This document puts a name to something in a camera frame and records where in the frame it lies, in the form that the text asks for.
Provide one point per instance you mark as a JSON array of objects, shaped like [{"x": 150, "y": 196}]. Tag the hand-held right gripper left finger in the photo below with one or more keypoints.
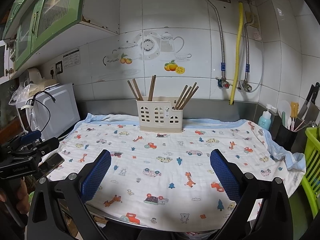
[{"x": 96, "y": 175}]

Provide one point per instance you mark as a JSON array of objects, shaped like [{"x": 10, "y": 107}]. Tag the wall socket with plug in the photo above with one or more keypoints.
[{"x": 52, "y": 73}]

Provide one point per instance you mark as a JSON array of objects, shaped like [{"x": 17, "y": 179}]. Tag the white cartoon printed cloth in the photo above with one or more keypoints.
[{"x": 160, "y": 155}]

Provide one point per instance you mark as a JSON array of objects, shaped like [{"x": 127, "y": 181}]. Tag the green wall cabinet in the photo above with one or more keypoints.
[{"x": 57, "y": 10}]

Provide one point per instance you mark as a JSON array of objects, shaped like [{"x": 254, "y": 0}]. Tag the green plastic basket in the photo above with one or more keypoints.
[{"x": 311, "y": 155}]

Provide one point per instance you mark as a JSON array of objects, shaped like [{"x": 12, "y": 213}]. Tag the black framed wall socket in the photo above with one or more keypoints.
[{"x": 58, "y": 67}]

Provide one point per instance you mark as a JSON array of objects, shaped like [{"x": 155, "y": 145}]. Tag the bunch of wooden chopsticks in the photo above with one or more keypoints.
[{"x": 152, "y": 90}]

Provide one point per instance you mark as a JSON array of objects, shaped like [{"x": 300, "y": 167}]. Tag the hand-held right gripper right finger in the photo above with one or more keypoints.
[{"x": 225, "y": 175}]

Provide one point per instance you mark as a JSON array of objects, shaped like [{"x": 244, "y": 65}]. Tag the white spatula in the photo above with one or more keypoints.
[{"x": 283, "y": 108}]

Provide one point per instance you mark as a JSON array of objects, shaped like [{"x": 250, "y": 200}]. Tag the white microwave oven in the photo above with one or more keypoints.
[{"x": 62, "y": 110}]

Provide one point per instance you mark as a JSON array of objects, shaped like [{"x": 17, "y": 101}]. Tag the water valve with red knob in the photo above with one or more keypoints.
[{"x": 223, "y": 82}]

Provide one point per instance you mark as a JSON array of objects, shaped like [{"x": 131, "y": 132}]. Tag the clear plastic bag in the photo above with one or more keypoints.
[{"x": 21, "y": 92}]

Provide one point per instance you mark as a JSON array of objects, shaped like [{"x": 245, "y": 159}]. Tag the black smartphone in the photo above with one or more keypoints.
[{"x": 53, "y": 161}]

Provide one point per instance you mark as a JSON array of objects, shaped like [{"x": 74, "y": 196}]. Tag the beige kitchen appliance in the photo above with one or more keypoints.
[{"x": 33, "y": 76}]

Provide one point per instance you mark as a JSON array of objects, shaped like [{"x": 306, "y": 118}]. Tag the black utensil pot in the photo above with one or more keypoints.
[{"x": 285, "y": 137}]

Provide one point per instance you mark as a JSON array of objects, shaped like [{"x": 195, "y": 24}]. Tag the person's left hand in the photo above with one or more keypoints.
[{"x": 22, "y": 195}]

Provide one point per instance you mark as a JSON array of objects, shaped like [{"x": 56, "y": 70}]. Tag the yellow brush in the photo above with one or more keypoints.
[{"x": 294, "y": 110}]

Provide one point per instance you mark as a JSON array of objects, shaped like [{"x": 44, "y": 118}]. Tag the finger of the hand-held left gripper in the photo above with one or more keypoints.
[
  {"x": 31, "y": 136},
  {"x": 47, "y": 143}
]

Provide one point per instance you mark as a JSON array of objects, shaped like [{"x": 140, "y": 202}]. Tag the blue pump soap bottle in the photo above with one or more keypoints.
[{"x": 264, "y": 121}]

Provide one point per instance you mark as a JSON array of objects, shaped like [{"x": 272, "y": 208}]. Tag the black and white wall sticker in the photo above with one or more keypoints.
[{"x": 72, "y": 58}]

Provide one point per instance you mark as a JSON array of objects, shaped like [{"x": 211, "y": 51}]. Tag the metal water valve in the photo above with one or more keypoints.
[{"x": 246, "y": 86}]

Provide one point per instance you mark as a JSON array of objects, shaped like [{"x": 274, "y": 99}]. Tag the cream plastic utensil holder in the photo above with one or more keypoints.
[{"x": 160, "y": 126}]

